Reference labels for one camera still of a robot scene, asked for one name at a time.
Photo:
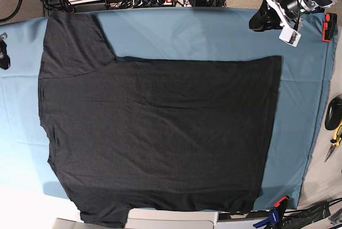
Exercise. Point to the blue orange clamp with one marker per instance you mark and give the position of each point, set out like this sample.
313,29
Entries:
274,220

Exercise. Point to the black T-shirt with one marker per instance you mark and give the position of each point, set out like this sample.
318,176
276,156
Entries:
176,135

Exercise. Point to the white power strip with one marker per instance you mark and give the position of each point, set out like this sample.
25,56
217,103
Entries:
134,4

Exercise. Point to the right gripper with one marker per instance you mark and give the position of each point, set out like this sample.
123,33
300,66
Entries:
4,60

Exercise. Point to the yellow handled pliers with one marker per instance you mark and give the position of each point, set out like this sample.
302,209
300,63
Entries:
335,141

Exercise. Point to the black computer mouse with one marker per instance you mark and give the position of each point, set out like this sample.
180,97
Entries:
333,115

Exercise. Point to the blue table cloth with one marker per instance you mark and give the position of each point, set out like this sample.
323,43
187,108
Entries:
311,76

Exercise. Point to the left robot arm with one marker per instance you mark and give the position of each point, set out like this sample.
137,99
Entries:
306,7

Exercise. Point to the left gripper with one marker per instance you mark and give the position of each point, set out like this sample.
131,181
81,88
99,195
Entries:
266,18

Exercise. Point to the orange black clamp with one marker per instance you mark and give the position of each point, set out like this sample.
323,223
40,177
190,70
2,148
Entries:
329,25

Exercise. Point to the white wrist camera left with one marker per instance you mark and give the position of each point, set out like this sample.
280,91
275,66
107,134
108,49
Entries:
290,36

